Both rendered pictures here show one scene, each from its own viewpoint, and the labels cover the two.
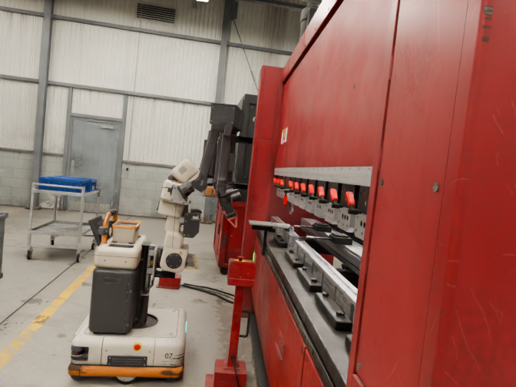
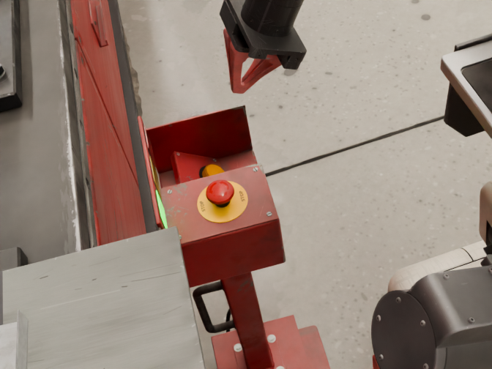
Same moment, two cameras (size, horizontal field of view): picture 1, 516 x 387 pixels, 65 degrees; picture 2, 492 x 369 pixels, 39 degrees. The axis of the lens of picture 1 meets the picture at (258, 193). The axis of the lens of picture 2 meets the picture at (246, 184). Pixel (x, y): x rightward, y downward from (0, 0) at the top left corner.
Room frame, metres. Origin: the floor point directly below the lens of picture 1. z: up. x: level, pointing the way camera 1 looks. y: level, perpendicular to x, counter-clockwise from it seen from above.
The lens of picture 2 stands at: (3.10, 0.12, 1.56)
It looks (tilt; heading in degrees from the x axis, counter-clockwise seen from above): 52 degrees down; 181
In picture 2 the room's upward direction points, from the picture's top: 12 degrees counter-clockwise
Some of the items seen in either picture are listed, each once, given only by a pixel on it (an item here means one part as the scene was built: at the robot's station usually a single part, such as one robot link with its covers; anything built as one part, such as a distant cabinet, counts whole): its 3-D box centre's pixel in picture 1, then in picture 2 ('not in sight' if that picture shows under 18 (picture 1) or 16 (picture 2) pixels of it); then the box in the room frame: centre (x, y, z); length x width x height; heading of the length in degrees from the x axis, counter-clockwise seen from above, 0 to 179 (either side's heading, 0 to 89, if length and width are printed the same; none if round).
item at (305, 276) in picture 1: (308, 279); not in sight; (1.81, -0.27, 0.89); 0.30 x 0.05 x 0.03; 5
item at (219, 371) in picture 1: (225, 375); (274, 367); (2.47, 0.08, 0.06); 0.25 x 0.20 x 0.12; 95
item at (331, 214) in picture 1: (340, 203); not in sight; (1.64, -0.34, 1.26); 0.15 x 0.09 x 0.17; 5
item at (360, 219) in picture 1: (377, 213); not in sight; (1.24, -0.37, 1.26); 0.15 x 0.09 x 0.17; 5
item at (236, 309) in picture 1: (236, 324); (243, 303); (2.47, 0.05, 0.39); 0.05 x 0.05 x 0.54; 5
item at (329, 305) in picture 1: (331, 309); not in sight; (1.41, -0.30, 0.89); 0.30 x 0.05 x 0.03; 5
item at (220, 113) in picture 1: (224, 150); not in sight; (4.03, 0.38, 1.53); 0.51 x 0.25 x 0.85; 174
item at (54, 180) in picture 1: (64, 185); not in sight; (5.11, 2.47, 0.92); 0.50 x 0.36 x 0.18; 99
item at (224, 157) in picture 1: (224, 160); not in sight; (2.50, 0.23, 1.40); 0.11 x 0.06 x 0.43; 9
